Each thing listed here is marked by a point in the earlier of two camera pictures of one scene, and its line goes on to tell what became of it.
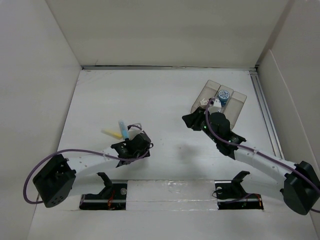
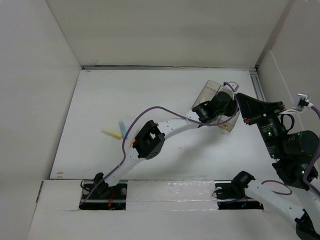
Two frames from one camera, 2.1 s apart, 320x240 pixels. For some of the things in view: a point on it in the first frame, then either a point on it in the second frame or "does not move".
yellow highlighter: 112,133 does not move
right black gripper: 194,118 to 252,108
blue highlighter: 124,130 does not move
